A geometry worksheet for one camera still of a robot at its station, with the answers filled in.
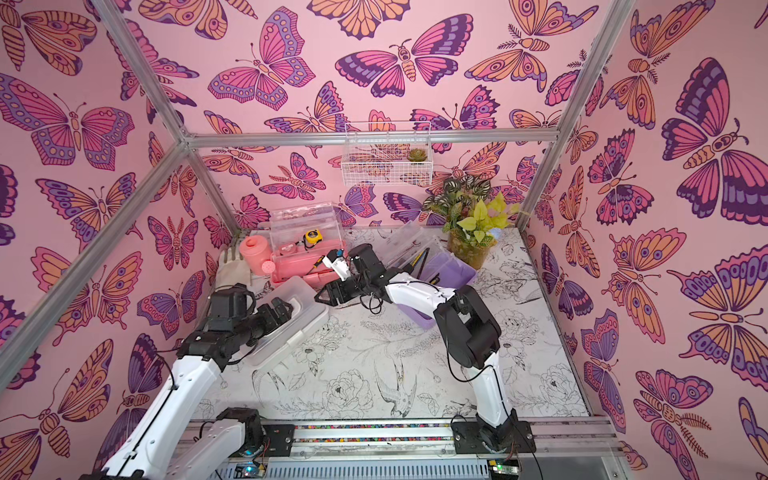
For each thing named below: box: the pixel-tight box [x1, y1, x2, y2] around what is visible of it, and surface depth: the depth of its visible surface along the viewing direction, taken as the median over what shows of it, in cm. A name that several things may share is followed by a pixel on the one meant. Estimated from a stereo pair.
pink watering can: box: [240, 235, 276, 276], surface depth 103 cm
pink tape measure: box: [280, 242, 297, 254], surface depth 105 cm
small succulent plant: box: [407, 148, 428, 162], surface depth 94 cm
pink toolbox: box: [270, 202, 344, 293], surface depth 108 cm
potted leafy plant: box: [422, 176, 521, 269], surface depth 98 cm
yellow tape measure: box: [305, 229, 323, 244], surface depth 108 cm
